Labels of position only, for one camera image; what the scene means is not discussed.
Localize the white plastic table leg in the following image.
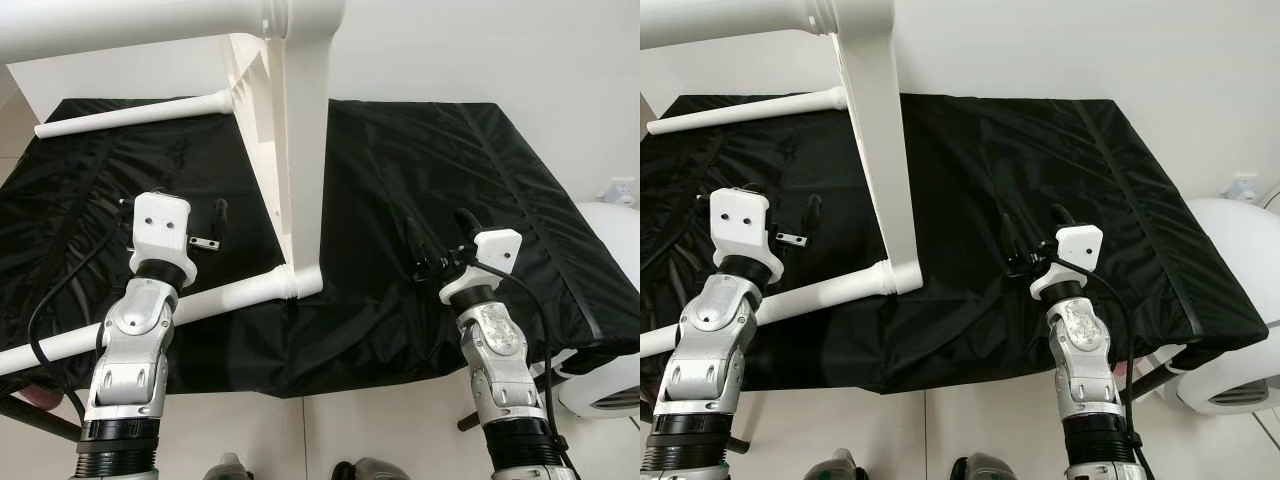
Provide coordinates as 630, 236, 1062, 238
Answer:
640, 0, 836, 51
35, 90, 241, 139
647, 86, 849, 136
0, 266, 299, 379
640, 262, 891, 359
0, 0, 276, 66

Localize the white plastic children table top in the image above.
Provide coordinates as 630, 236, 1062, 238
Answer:
805, 0, 923, 296
218, 0, 347, 301

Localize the black cloth table cover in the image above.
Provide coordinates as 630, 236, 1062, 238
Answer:
640, 95, 1269, 396
0, 97, 641, 399

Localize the white round appliance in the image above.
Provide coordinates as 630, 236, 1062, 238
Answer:
555, 200, 641, 419
1160, 195, 1280, 411

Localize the black metal table leg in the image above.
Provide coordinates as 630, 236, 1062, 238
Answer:
0, 395, 81, 441
1130, 350, 1186, 401
457, 350, 581, 432

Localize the grey robot right foot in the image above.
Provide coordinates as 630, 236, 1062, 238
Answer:
950, 453, 1021, 480
332, 457, 411, 480

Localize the grey robot foot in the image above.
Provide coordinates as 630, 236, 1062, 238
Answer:
205, 452, 251, 480
950, 453, 1021, 480
805, 448, 861, 480
332, 457, 411, 480

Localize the grey robot left foot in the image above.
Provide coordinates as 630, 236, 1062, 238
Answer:
805, 448, 861, 480
205, 452, 251, 480

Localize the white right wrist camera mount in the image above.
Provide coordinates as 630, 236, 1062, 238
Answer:
440, 228, 523, 306
1030, 224, 1104, 301

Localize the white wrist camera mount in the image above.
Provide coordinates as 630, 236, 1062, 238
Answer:
1030, 224, 1104, 301
440, 228, 523, 306
708, 188, 773, 281
128, 193, 193, 283

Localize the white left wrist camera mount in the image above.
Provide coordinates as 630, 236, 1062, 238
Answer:
128, 193, 193, 283
708, 188, 773, 281

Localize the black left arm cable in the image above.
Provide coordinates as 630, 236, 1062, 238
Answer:
640, 232, 711, 276
28, 232, 133, 426

